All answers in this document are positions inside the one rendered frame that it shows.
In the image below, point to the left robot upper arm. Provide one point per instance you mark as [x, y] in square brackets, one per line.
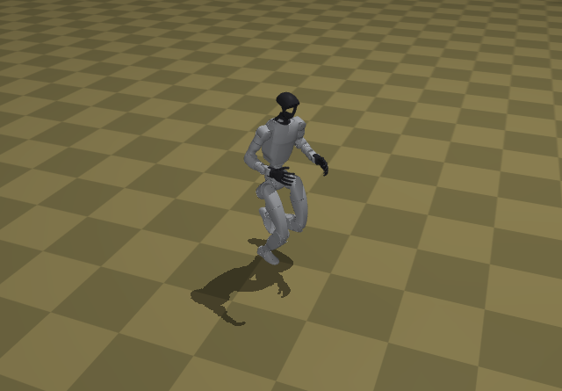
[300, 141]

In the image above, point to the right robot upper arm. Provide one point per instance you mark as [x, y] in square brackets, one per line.
[263, 133]

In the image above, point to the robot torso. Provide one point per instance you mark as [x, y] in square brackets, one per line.
[278, 148]

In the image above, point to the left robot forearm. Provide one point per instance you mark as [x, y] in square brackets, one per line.
[308, 151]

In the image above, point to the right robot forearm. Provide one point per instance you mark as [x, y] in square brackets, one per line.
[256, 164]

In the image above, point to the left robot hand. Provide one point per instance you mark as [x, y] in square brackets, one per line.
[322, 162]

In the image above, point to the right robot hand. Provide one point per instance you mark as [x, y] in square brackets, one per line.
[279, 175]

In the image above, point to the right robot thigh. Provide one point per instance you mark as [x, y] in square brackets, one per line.
[274, 207]

